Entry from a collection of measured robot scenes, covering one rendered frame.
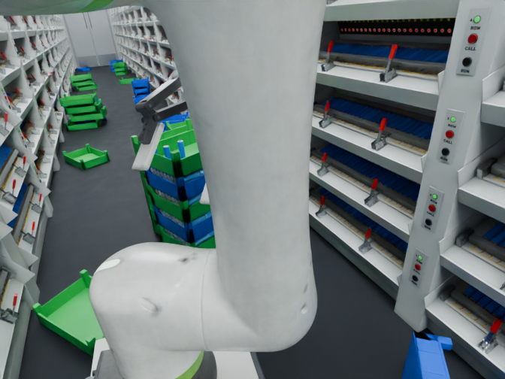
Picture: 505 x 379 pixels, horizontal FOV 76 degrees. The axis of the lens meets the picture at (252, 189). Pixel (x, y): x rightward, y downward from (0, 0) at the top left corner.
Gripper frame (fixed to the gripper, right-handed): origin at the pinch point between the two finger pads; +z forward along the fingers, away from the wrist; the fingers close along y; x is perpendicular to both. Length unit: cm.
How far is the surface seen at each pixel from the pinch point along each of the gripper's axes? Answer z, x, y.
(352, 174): -35, 5, 77
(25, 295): 35, 93, 24
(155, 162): -16, 47, 25
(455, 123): -33, -30, 43
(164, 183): -11, 46, 30
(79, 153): -49, 223, 72
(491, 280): -3, -38, 65
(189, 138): -32, 52, 38
